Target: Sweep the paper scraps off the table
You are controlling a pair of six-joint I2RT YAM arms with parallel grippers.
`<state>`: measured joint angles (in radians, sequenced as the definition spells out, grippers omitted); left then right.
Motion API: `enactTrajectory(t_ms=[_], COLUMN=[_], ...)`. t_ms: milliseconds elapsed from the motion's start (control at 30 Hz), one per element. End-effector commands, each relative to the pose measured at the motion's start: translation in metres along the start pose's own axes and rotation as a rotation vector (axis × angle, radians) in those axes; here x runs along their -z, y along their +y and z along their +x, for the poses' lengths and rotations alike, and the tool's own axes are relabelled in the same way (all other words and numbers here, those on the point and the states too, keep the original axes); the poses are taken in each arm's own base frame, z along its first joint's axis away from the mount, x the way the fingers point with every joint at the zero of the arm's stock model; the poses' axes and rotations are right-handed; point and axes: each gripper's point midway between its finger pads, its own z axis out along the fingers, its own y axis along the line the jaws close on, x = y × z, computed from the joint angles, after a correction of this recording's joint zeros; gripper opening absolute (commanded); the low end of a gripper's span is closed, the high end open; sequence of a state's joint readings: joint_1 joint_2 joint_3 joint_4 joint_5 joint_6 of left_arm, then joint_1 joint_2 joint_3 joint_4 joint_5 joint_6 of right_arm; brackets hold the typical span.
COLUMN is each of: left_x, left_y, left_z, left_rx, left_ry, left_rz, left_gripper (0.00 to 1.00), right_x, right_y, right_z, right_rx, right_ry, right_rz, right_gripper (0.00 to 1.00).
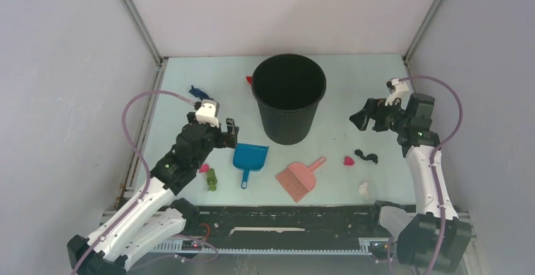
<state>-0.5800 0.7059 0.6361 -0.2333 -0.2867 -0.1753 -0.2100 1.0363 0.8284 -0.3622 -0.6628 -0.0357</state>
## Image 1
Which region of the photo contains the magenta paper scrap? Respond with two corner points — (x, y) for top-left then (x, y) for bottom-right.
(343, 156), (355, 167)

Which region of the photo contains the white cable duct strip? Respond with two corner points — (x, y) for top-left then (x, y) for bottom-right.
(150, 239), (373, 256)

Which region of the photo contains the left aluminium corner post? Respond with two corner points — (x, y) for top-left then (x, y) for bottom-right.
(120, 0), (163, 66)

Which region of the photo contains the large dark blue paper scrap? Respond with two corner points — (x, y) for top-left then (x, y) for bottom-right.
(189, 85), (213, 101)

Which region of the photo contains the white paper scrap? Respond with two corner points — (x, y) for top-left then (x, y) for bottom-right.
(358, 181), (370, 200)

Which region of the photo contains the pink hand brush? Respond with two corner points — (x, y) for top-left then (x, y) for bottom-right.
(275, 156), (327, 203)

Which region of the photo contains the black plastic trash bin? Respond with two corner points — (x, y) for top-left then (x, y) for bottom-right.
(251, 54), (327, 145)

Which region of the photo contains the blue plastic dustpan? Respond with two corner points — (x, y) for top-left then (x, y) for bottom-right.
(233, 143), (269, 189)

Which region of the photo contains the black paper scrap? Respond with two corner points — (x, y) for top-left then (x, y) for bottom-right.
(354, 149), (379, 165)

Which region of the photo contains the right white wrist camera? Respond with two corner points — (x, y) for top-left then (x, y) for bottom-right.
(385, 78), (411, 106)

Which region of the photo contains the aluminium corner post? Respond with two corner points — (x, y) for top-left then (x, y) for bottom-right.
(120, 0), (163, 66)
(403, 0), (444, 66)

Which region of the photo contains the pink paper scrap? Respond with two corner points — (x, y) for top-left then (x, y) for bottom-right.
(199, 164), (211, 173)

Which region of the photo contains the green paper scrap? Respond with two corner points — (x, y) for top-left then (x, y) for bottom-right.
(206, 168), (218, 191)

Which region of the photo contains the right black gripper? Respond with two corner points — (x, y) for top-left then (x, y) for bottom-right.
(349, 97), (409, 133)

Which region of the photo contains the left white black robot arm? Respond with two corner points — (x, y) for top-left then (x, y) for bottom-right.
(67, 112), (239, 274)

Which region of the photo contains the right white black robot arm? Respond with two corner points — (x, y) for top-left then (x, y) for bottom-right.
(349, 93), (473, 273)

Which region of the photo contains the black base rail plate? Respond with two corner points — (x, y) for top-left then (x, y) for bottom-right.
(183, 205), (390, 252)

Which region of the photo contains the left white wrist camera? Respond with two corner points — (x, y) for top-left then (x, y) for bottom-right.
(195, 99), (220, 128)

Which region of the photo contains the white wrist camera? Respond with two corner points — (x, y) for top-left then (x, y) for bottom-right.
(195, 99), (220, 128)
(385, 78), (411, 106)

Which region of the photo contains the right aluminium corner post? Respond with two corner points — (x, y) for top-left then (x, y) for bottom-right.
(403, 0), (444, 66)

